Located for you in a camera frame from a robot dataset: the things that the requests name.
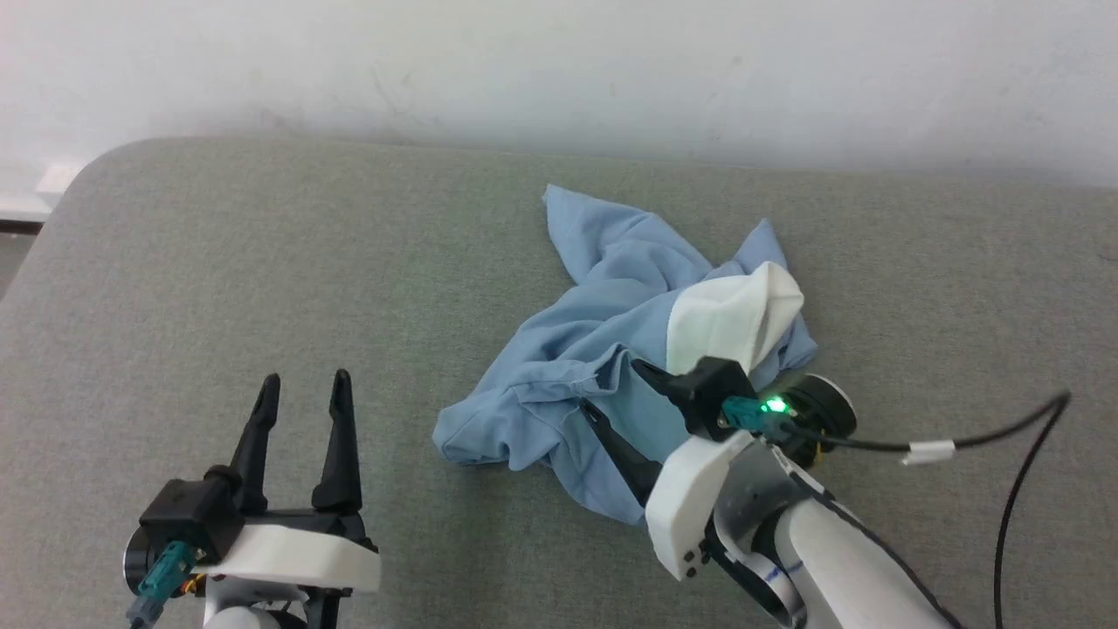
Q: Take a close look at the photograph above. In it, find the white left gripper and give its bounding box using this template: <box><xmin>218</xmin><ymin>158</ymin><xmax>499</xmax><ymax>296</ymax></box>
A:
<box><xmin>192</xmin><ymin>369</ymin><xmax>383</xmax><ymax>629</ymax></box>

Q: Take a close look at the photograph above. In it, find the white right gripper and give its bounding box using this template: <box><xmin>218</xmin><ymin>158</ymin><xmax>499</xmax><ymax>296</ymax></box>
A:
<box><xmin>579</xmin><ymin>358</ymin><xmax>757</xmax><ymax>583</ymax></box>

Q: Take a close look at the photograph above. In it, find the light blue garment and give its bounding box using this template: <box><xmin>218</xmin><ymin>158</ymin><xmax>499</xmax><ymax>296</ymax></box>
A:
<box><xmin>432</xmin><ymin>183</ymin><xmax>819</xmax><ymax>525</ymax></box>

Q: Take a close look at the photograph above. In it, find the grey-green fabric sofa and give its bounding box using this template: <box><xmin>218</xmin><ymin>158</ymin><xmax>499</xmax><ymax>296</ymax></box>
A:
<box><xmin>0</xmin><ymin>135</ymin><xmax>1118</xmax><ymax>629</ymax></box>

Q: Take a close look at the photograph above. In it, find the teal right cable connector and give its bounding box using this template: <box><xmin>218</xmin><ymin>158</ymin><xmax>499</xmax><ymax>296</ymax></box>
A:
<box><xmin>721</xmin><ymin>395</ymin><xmax>794</xmax><ymax>436</ymax></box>

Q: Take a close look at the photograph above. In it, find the teal cable connector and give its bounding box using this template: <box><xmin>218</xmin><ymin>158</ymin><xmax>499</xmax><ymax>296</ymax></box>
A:
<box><xmin>721</xmin><ymin>395</ymin><xmax>794</xmax><ymax>436</ymax></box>
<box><xmin>131</xmin><ymin>540</ymin><xmax>191</xmax><ymax>604</ymax></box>

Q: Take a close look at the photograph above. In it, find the teal left cable connector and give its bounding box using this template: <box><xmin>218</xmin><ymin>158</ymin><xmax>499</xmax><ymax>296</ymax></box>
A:
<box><xmin>131</xmin><ymin>540</ymin><xmax>191</xmax><ymax>604</ymax></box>

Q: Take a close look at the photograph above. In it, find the flat ribbon cable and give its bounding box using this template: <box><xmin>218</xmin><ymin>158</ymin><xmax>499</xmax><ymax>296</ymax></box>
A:
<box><xmin>709</xmin><ymin>515</ymin><xmax>809</xmax><ymax>629</ymax></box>

